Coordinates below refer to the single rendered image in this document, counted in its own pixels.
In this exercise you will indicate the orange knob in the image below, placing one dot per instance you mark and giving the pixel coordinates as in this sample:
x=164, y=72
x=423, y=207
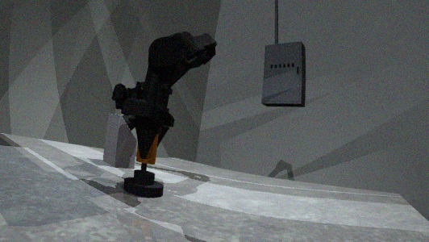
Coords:
x=151, y=157

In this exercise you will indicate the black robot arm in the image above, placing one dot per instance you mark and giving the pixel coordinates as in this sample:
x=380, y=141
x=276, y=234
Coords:
x=170, y=58

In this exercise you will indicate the black round pedestal with shaft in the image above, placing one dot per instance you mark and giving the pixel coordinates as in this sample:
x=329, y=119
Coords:
x=143, y=184

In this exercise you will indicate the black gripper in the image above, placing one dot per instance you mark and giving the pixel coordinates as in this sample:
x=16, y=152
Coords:
x=151, y=112

